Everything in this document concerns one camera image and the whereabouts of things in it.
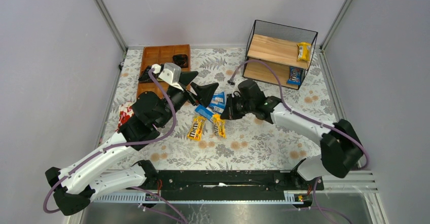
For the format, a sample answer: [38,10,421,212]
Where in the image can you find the yellow m&m bag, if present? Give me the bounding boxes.
[187,116,206,141]
[212,114,227,138]

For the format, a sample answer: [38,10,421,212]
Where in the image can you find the blue m&m candy bag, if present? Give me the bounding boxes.
[287,66,303,86]

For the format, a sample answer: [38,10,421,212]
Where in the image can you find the yellow candy bag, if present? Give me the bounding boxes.
[297,42,312,62]

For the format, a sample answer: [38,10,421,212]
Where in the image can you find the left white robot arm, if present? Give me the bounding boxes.
[45,71,219,216]

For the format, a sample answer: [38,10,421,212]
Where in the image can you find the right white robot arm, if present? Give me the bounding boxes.
[221,79,364,181]

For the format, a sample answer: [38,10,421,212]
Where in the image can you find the blue candy bag top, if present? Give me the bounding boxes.
[211,92,226,105]

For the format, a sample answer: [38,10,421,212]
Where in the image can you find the blue candy bag right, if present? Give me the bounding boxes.
[209,103,225,115]

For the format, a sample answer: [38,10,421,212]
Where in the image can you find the blue candy bag long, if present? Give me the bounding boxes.
[195,105,214,122]

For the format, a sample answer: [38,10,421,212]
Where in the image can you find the black glossy item in tray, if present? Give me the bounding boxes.
[172,54,189,68]

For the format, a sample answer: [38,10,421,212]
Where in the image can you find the orange wooden compartment tray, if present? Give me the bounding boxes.
[136,44,191,98]

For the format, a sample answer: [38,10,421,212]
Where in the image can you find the floral table mat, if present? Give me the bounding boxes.
[102,48,338,170]

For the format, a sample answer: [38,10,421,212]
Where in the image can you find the red white patterned cloth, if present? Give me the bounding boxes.
[118,101,134,129]

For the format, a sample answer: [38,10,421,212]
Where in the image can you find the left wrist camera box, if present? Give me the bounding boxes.
[159,63,182,86]

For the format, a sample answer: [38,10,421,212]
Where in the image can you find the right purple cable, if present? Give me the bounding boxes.
[228,59,370,224]

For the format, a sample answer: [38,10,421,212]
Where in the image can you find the wire and wood shelf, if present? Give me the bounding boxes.
[242,19,318,91]

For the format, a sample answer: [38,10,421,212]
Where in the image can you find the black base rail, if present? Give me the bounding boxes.
[136,160,324,201]

